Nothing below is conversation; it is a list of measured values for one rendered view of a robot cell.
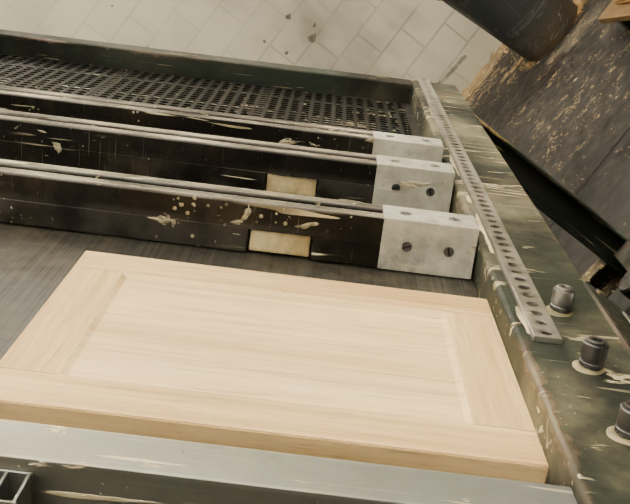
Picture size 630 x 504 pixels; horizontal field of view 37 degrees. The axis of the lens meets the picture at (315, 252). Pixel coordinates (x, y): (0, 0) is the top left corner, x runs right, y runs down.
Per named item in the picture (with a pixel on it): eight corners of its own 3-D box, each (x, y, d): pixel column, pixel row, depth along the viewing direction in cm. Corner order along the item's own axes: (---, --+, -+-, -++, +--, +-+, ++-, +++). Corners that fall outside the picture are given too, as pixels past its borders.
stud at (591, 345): (606, 374, 91) (613, 346, 90) (581, 371, 91) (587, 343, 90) (600, 363, 94) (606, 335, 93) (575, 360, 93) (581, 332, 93)
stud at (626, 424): (647, 445, 79) (655, 414, 78) (617, 442, 79) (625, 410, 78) (638, 430, 81) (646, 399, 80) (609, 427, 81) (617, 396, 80)
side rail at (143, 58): (407, 126, 249) (413, 84, 245) (-14, 74, 247) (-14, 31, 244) (405, 120, 256) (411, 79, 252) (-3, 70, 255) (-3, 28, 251)
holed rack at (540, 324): (562, 344, 97) (563, 339, 97) (533, 341, 97) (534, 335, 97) (428, 81, 252) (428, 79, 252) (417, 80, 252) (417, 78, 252)
